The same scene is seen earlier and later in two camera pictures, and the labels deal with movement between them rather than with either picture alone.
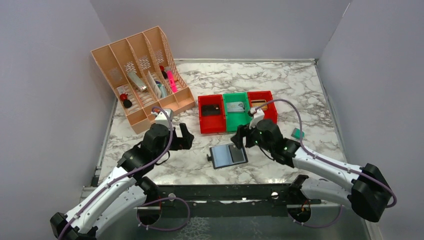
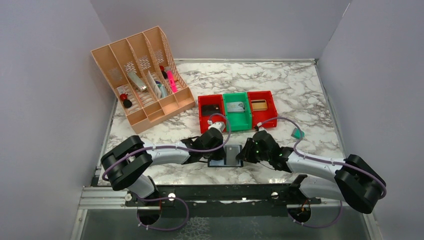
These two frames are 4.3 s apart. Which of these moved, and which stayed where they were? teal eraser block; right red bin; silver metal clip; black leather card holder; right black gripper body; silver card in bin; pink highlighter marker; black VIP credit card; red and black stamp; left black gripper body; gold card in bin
Moved: black leather card holder; left black gripper body; right black gripper body
Stayed: silver metal clip; black VIP credit card; teal eraser block; red and black stamp; gold card in bin; pink highlighter marker; right red bin; silver card in bin
